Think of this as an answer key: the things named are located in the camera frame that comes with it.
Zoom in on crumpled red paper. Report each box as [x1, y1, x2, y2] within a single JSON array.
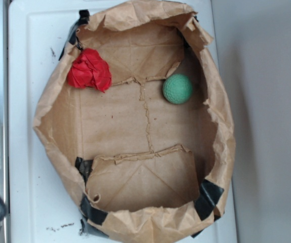
[[67, 48, 112, 93]]

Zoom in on green dimpled ball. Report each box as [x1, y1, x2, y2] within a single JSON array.
[[162, 74, 193, 104]]

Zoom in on brown paper bag tray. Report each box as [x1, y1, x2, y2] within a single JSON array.
[[33, 1, 235, 242]]

